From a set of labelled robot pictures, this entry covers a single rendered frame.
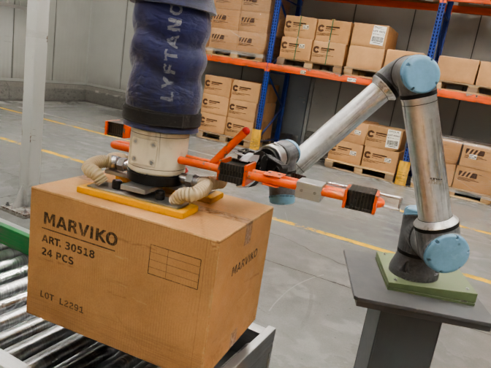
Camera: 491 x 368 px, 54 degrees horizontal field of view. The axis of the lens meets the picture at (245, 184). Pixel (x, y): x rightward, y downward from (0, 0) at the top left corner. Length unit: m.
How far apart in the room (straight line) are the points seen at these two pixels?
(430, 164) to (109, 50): 11.58
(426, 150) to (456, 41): 8.00
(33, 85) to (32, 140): 0.45
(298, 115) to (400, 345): 8.36
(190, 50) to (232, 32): 8.04
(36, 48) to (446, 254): 3.45
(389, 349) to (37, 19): 3.46
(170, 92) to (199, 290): 0.52
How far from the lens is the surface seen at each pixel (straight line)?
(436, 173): 1.72
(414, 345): 2.08
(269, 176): 1.30
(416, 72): 1.64
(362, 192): 1.26
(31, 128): 4.36
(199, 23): 1.36
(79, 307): 1.50
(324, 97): 10.02
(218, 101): 9.50
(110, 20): 12.93
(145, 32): 1.36
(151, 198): 1.38
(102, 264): 1.40
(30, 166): 4.43
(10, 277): 2.16
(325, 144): 1.75
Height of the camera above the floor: 1.47
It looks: 13 degrees down
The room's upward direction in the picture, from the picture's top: 9 degrees clockwise
